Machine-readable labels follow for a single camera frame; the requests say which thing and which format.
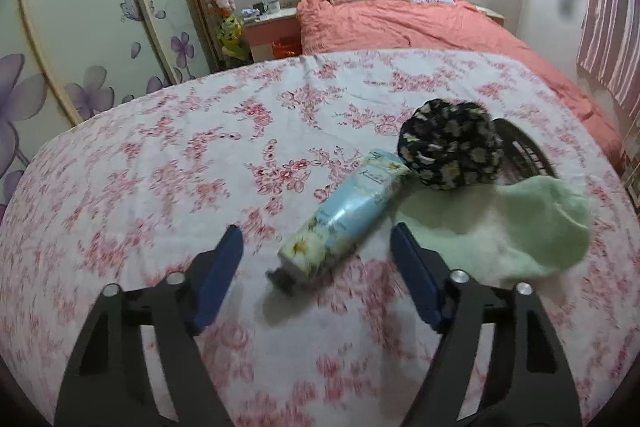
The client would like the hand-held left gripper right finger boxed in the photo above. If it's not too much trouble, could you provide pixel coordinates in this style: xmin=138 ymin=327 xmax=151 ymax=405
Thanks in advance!
xmin=390 ymin=222 xmax=583 ymax=427

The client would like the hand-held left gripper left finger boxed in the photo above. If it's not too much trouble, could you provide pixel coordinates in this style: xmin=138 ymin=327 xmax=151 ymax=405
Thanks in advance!
xmin=54 ymin=224 xmax=245 ymax=427

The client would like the light blue lotion tube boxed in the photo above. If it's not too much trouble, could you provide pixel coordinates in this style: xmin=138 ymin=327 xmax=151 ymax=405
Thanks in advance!
xmin=265 ymin=148 xmax=413 ymax=294

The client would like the pink floral tablecloth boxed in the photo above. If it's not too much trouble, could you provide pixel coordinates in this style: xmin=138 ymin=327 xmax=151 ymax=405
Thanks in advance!
xmin=0 ymin=48 xmax=640 ymax=427

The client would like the light green sock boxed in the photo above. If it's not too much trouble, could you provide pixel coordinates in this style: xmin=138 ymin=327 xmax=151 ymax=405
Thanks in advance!
xmin=395 ymin=176 xmax=592 ymax=283

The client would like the black floral cloth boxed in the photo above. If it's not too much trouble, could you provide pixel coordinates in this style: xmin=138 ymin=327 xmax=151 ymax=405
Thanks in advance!
xmin=397 ymin=98 xmax=505 ymax=191

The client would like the black mesh basket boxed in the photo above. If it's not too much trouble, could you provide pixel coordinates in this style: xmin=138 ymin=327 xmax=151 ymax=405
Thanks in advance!
xmin=492 ymin=118 xmax=559 ymax=185

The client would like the yellow green plush toy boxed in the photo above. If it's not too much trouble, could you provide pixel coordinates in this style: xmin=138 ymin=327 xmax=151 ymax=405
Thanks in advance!
xmin=218 ymin=14 xmax=249 ymax=58

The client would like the pink and white nightstand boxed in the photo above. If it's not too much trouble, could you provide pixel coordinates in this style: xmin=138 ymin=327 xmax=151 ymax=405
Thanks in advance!
xmin=242 ymin=7 xmax=303 ymax=64

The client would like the pink duvet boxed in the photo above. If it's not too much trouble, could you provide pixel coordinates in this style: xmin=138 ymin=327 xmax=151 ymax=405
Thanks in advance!
xmin=297 ymin=0 xmax=623 ymax=158

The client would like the cream nightstand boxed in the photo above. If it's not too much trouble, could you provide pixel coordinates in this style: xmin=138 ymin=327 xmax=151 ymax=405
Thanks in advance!
xmin=477 ymin=4 xmax=506 ymax=28

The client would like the flower print sliding wardrobe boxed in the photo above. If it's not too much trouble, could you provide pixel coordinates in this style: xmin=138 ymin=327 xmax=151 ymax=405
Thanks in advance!
xmin=0 ymin=0 xmax=221 ymax=218

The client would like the pink striped curtain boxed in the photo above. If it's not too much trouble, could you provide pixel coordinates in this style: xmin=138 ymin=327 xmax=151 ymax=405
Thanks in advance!
xmin=576 ymin=0 xmax=640 ymax=122

